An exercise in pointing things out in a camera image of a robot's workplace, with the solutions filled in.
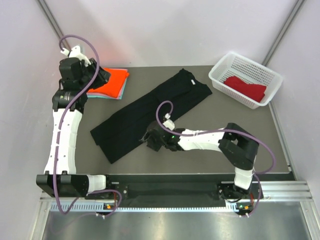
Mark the aluminium corner post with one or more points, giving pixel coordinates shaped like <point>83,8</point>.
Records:
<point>298,5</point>
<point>54,25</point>

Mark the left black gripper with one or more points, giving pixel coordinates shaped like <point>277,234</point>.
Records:
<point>102,77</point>

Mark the left aluminium corner post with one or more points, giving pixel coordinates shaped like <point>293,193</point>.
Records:
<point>54,25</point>

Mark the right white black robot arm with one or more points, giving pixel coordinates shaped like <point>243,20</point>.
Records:
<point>237,147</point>

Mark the grey slotted cable duct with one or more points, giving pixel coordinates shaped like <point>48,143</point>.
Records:
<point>107,206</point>

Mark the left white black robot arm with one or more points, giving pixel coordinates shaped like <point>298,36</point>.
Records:
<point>79,74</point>

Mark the white plastic basket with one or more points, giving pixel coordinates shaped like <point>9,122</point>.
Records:
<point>235,65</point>

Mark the aluminium frame rail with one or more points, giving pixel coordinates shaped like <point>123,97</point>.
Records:
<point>279,190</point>

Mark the right aluminium corner post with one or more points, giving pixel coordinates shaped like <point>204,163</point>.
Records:
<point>298,5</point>

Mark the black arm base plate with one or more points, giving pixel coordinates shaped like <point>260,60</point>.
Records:
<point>145,201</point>

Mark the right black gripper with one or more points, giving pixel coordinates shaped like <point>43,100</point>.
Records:
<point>149,138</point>

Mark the red t shirt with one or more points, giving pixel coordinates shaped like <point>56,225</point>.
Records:
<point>255,92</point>

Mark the orange folded t shirt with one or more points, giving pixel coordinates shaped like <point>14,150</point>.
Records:
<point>113,85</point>

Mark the black t shirt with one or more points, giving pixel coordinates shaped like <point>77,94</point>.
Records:
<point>121,133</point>

